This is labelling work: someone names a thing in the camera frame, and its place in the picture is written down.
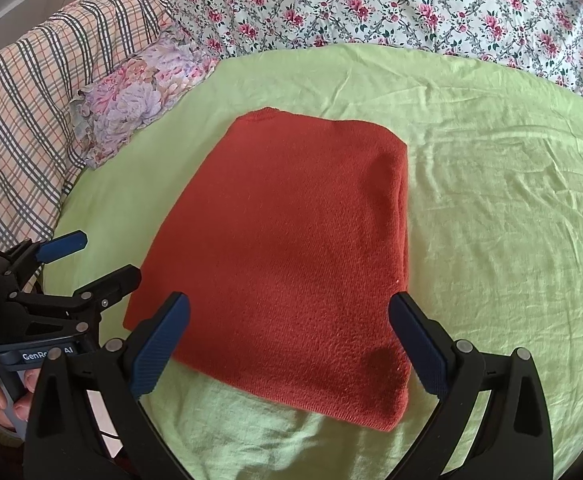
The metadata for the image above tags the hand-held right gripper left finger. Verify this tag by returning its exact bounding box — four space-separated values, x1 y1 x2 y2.
22 291 192 480

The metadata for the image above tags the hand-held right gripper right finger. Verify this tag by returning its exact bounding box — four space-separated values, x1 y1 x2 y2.
389 291 555 480

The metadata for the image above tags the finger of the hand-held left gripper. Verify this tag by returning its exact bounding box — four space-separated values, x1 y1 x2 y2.
18 265 143 321
18 230 89 273

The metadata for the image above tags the rust red knit sweater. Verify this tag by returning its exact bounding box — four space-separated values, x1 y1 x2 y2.
122 106 413 434

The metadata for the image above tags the beige plaid blanket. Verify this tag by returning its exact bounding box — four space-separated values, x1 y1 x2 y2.
0 0 194 263

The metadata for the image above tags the light green bed sheet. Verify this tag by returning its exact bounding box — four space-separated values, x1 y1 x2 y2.
45 42 583 480

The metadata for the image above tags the purple pink floral pillow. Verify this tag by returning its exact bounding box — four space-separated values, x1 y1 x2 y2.
68 26 220 171

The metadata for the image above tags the white red floral duvet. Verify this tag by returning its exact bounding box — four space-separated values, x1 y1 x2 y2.
170 0 583 112

